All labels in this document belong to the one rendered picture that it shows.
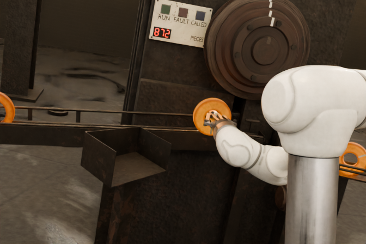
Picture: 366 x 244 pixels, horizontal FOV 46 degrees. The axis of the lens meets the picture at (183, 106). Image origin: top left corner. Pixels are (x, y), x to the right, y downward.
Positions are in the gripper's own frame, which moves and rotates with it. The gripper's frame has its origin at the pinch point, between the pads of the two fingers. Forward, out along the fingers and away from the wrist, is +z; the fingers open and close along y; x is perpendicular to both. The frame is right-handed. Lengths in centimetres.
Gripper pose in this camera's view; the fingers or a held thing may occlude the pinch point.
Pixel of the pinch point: (213, 113)
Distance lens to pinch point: 173.0
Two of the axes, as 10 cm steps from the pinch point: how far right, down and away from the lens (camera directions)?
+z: -1.4, -3.2, 9.4
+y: 9.7, 1.3, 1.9
